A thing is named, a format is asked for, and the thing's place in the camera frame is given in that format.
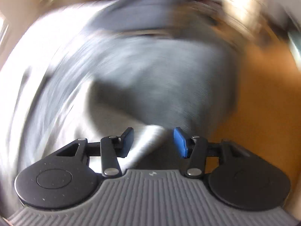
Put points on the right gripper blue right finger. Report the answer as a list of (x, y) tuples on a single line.
[(194, 149)]

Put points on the grey sweatshirt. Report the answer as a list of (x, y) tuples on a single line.
[(96, 85)]

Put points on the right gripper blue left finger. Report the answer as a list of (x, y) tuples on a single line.
[(112, 147)]

